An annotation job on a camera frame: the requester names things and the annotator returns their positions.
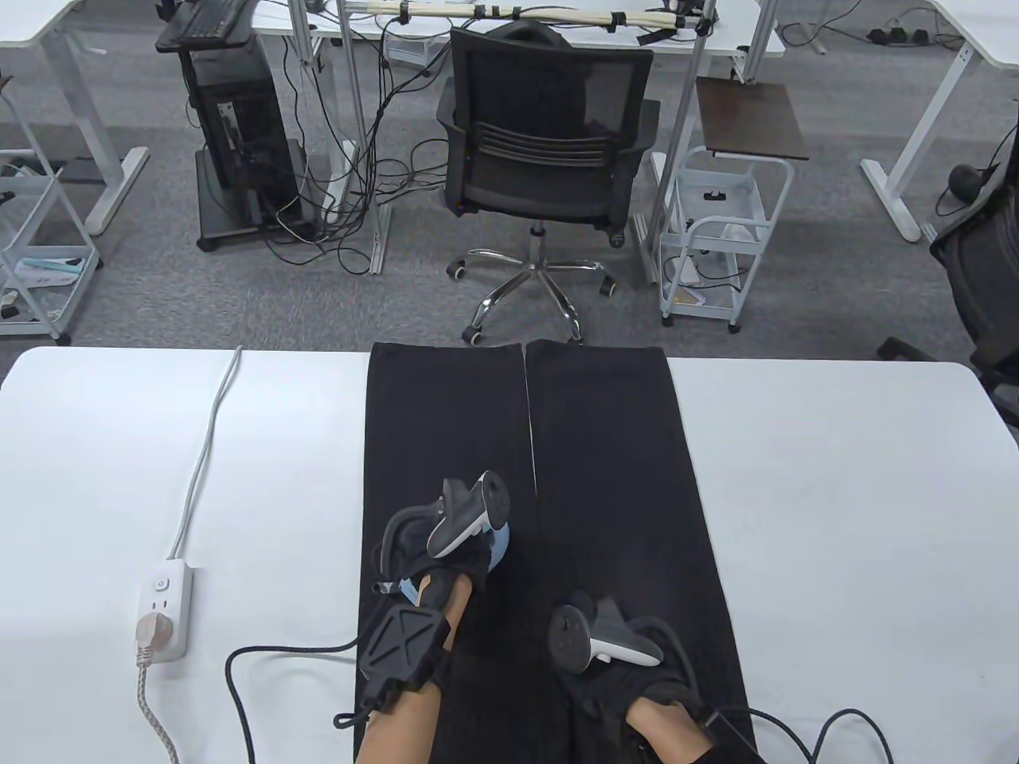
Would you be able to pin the black rolling computer stand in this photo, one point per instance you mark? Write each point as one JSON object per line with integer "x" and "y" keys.
{"x": 247, "y": 227}

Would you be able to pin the white power strip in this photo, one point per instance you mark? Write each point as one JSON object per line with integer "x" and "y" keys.
{"x": 171, "y": 589}

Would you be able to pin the black trousers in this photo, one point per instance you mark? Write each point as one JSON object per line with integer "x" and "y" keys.
{"x": 605, "y": 446}

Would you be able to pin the person's left forearm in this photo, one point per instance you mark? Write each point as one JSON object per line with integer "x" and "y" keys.
{"x": 406, "y": 724}

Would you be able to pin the black lattice wrist module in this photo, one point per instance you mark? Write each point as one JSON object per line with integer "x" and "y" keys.
{"x": 402, "y": 652}

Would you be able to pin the white desk with angled leg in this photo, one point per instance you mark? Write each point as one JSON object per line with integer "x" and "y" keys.
{"x": 32, "y": 20}

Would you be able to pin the aluminium frame post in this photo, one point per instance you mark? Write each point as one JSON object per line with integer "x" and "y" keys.
{"x": 677, "y": 143}
{"x": 362, "y": 135}

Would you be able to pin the black wrist box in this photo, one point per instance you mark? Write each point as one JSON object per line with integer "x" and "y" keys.
{"x": 731, "y": 740}

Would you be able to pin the person's right forearm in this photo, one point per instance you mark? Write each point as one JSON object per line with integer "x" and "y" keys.
{"x": 669, "y": 736}

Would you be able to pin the long white desk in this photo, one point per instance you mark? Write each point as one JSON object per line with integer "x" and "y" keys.
{"x": 732, "y": 32}

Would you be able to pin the black high-back mesh chair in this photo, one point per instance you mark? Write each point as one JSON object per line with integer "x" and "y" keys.
{"x": 979, "y": 270}

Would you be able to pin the light blue electric iron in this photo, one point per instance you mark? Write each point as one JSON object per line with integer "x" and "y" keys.
{"x": 500, "y": 549}

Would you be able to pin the person's left hand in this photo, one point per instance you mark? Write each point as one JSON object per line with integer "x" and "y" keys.
{"x": 462, "y": 569}

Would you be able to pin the black floor power strip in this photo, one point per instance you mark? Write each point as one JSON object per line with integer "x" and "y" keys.
{"x": 896, "y": 36}

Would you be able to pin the grey white handheld controller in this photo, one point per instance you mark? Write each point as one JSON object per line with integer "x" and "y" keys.
{"x": 470, "y": 513}
{"x": 571, "y": 637}

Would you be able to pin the white desk with foot bar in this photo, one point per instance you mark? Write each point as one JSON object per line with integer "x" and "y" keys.
{"x": 979, "y": 32}

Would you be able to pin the black keyboard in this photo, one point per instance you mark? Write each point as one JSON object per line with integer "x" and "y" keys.
{"x": 211, "y": 17}

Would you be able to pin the person's right hand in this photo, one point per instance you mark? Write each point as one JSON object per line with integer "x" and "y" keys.
{"x": 613, "y": 692}

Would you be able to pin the black mesh office chair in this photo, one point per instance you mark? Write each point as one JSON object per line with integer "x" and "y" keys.
{"x": 541, "y": 183}

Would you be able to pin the black computer tower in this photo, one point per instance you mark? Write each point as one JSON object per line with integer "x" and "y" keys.
{"x": 239, "y": 127}

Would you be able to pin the white table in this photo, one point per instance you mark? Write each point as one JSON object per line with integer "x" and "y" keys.
{"x": 836, "y": 517}

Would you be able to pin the white rolling cart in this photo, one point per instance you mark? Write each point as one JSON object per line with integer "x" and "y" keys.
{"x": 720, "y": 199}

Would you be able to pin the dark brown side table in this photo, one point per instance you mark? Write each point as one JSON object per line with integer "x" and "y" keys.
{"x": 748, "y": 119}

